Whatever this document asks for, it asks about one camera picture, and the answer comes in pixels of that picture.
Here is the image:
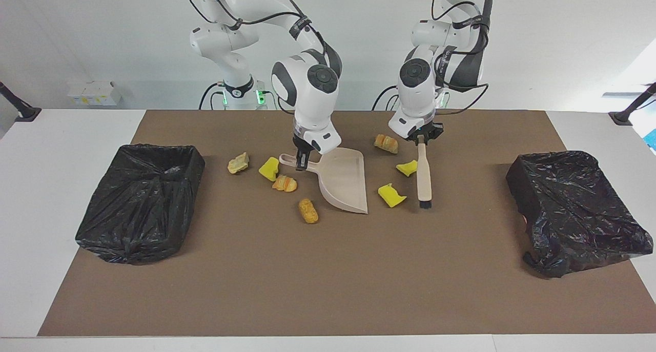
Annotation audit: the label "thick yellow sponge chunk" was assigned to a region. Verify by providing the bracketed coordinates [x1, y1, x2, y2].
[258, 157, 280, 182]

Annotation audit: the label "beige plastic dustpan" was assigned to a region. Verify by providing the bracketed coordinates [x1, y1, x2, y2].
[279, 148, 369, 215]

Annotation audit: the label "beige hand brush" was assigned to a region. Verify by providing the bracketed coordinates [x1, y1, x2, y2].
[416, 141, 433, 209]

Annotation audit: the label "brown crusty bread roll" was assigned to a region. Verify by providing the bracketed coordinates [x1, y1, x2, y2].
[298, 198, 319, 224]

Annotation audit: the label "notched yellow sponge block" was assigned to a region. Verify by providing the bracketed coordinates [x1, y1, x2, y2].
[378, 183, 407, 208]

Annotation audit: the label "black bag-covered bin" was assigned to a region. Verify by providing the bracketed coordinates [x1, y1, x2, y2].
[506, 150, 654, 279]

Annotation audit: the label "open black bag-lined bin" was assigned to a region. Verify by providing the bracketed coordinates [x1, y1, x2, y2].
[75, 144, 206, 265]

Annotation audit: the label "pale bread chunk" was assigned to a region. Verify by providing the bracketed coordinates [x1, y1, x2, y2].
[228, 152, 250, 175]

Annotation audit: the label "brown table mat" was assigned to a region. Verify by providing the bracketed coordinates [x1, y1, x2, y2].
[37, 110, 656, 337]

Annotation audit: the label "small white boxes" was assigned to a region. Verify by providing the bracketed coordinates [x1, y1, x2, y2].
[68, 81, 122, 107]

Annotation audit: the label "black base cable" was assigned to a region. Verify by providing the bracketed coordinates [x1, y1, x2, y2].
[199, 82, 226, 111]
[372, 85, 411, 111]

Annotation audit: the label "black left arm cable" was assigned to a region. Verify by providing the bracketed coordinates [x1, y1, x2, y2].
[432, 0, 490, 116]

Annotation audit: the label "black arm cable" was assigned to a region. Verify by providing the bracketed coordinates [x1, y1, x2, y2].
[182, 0, 331, 78]
[432, 0, 490, 116]

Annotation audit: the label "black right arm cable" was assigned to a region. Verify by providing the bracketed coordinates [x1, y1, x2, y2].
[182, 0, 331, 78]

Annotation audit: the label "black camera stand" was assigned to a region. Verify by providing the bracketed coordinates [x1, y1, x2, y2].
[609, 82, 656, 126]
[0, 81, 42, 122]

